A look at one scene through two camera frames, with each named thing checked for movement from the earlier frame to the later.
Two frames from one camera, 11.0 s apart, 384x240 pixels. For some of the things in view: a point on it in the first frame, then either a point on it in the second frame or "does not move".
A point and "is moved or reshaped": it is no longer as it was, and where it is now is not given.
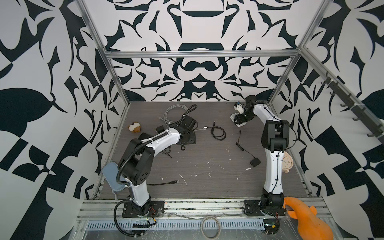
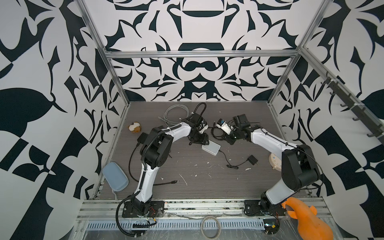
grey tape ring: [219, 225] does not move
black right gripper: [239, 119] to [228, 140]
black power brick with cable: [255, 161] is moved or reshaped
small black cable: [219, 138] does not move
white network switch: [232, 117] is moved or reshaped
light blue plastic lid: [110, 170] does not move
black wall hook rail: [376, 128] does not move
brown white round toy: [135, 127] does not move
